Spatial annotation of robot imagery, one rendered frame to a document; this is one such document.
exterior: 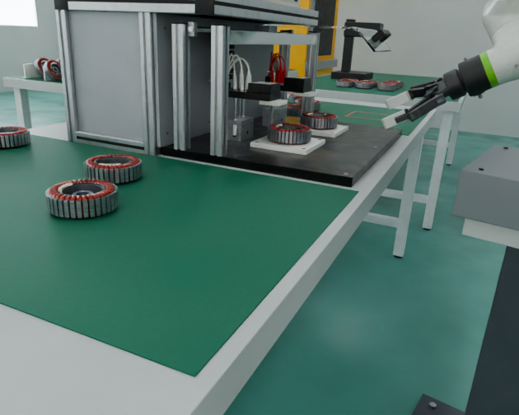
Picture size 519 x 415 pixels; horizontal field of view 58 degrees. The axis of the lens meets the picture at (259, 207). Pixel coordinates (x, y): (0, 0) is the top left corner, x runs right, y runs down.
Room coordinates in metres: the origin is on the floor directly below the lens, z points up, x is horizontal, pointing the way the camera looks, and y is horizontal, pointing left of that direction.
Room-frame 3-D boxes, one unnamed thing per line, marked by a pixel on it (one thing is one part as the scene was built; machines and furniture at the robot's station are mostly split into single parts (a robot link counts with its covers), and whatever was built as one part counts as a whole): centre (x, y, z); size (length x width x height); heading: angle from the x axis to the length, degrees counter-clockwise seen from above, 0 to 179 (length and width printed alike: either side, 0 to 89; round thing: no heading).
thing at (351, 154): (1.31, -0.10, 0.76); 0.64 x 0.47 x 0.02; 156
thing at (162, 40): (1.40, 0.12, 0.92); 0.66 x 0.01 x 0.30; 156
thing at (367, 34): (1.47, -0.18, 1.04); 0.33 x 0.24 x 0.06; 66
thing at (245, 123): (1.25, 0.06, 0.80); 0.08 x 0.05 x 0.06; 156
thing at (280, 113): (1.47, -0.03, 0.80); 0.08 x 0.05 x 0.06; 156
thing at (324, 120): (1.41, -0.17, 0.80); 0.11 x 0.11 x 0.04
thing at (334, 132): (1.41, -0.17, 0.78); 0.15 x 0.15 x 0.01; 66
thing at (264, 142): (1.19, -0.07, 0.78); 0.15 x 0.15 x 0.01; 66
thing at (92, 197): (0.73, 0.29, 0.77); 0.11 x 0.11 x 0.04
